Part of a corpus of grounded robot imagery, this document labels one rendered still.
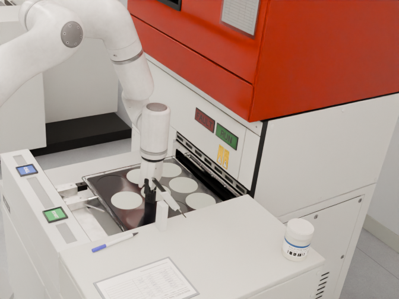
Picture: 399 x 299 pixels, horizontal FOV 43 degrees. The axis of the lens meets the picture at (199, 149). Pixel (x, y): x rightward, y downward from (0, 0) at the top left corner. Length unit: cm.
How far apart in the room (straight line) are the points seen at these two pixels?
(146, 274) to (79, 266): 17
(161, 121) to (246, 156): 31
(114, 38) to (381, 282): 216
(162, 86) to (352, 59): 72
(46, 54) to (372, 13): 99
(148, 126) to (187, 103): 39
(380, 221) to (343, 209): 121
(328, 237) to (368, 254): 106
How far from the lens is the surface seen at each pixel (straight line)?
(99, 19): 127
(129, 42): 131
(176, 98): 189
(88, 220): 159
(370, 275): 301
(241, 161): 161
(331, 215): 204
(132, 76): 135
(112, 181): 173
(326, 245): 215
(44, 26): 116
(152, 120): 145
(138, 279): 127
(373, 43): 174
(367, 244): 324
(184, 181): 176
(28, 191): 159
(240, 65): 146
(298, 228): 136
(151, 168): 152
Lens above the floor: 184
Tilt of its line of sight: 29 degrees down
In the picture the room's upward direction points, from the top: 7 degrees clockwise
